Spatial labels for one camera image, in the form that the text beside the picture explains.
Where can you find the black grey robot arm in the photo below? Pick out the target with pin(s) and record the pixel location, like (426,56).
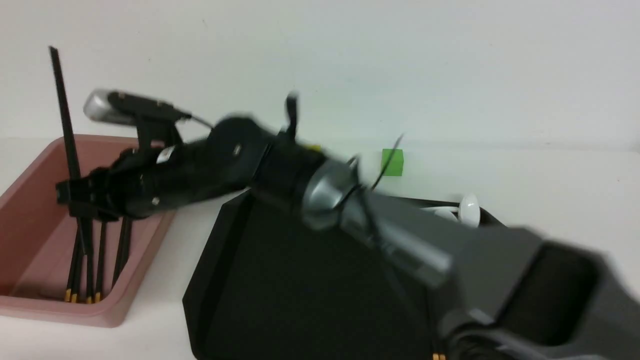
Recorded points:
(505,293)

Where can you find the black chopstick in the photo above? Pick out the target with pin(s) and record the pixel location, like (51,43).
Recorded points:
(438,356)
(120,250)
(75,265)
(100,269)
(85,225)
(127,240)
(79,275)
(90,288)

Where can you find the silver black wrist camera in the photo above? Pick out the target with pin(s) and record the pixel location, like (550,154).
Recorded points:
(153,119)

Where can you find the white spoon centre right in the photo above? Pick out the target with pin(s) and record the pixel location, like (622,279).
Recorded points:
(446,212)

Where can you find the black plastic tray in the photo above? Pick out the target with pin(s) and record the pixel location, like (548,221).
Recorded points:
(266,287)

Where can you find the white spoon far right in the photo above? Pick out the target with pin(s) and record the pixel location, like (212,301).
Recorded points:
(469,211)

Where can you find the white spoon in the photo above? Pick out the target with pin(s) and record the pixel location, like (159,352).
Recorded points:
(446,212)
(469,211)

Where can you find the green cube block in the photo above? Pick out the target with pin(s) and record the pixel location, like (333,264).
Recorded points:
(392,162)

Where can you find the pink plastic bin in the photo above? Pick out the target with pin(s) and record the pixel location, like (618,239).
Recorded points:
(36,248)

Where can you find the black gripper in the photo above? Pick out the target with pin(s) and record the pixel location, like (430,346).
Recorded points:
(144,183)

